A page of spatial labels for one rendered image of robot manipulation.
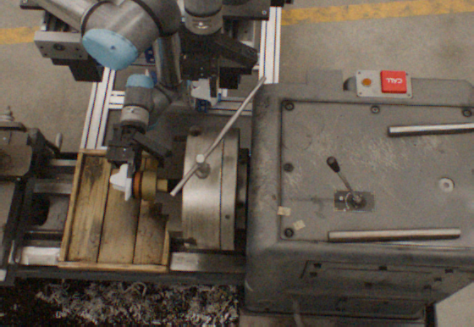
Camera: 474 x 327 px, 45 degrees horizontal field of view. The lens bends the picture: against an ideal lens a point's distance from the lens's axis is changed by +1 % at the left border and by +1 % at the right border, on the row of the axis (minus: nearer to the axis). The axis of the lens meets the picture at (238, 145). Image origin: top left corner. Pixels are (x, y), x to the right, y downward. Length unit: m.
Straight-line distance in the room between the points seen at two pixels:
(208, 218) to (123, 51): 0.43
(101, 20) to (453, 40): 2.24
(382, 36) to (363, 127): 1.79
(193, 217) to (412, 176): 0.51
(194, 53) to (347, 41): 1.95
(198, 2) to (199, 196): 0.46
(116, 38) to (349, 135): 0.58
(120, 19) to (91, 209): 0.63
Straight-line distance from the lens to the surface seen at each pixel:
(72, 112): 2.94
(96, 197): 1.73
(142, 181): 1.47
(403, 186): 1.34
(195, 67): 1.21
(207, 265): 1.64
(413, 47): 3.15
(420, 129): 1.40
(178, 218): 1.43
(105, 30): 1.32
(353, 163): 1.34
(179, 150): 1.42
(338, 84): 1.44
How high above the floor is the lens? 2.46
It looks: 64 degrees down
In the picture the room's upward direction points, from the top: 1 degrees counter-clockwise
